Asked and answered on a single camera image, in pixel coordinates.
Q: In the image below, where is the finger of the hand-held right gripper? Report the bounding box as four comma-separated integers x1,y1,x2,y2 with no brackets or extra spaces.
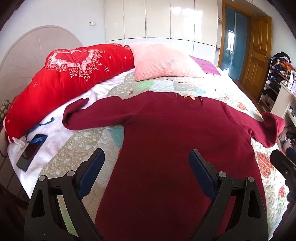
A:
270,149,296,202

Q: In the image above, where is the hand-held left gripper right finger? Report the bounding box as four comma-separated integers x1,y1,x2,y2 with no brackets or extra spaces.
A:
188,149,269,241

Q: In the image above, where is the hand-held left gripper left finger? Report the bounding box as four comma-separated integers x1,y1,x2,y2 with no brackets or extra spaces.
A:
24,148,105,241

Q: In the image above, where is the dark red sweater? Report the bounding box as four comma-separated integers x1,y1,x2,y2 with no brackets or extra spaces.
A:
62,90,285,241

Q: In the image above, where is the white rack with clothes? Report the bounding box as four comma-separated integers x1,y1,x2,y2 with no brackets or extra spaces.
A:
258,52,296,112

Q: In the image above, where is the bag on floor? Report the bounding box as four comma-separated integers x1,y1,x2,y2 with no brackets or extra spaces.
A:
279,126,296,151

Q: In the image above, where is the heart patterned quilted bedspread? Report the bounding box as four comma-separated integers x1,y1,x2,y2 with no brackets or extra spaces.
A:
37,70,290,241

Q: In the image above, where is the white bed sheet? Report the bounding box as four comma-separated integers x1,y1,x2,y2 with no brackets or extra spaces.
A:
7,70,135,197

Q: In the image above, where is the white desk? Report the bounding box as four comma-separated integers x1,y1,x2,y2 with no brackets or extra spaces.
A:
273,81,296,126

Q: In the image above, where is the black smartphone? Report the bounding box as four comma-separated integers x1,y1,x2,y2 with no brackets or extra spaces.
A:
16,134,48,172

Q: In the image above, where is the white crumpled tissue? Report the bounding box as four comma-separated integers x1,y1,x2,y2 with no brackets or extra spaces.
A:
11,137,25,152

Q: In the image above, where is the red floral quilt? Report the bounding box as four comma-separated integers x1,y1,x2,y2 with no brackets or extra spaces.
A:
4,43,135,139

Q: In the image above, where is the purple cloth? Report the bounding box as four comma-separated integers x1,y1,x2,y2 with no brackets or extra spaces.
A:
190,55,221,76

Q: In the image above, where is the dotted cushion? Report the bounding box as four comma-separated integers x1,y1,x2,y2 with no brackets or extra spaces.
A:
0,100,11,121

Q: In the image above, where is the wooden door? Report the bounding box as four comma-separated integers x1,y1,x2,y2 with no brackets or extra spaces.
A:
240,15,273,98

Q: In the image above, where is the pink textured pillow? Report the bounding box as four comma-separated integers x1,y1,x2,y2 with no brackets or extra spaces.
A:
129,42,204,81

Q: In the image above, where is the glass sliding door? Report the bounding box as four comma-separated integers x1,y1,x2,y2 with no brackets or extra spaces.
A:
220,6,251,80

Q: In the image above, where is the round beige headboard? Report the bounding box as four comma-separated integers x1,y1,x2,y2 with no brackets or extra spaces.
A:
0,25,84,102

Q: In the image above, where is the glossy white wardrobe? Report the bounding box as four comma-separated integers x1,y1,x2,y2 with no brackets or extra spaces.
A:
104,0,219,62

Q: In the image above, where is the blue lanyard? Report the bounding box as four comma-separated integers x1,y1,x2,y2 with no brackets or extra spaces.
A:
25,117,55,143

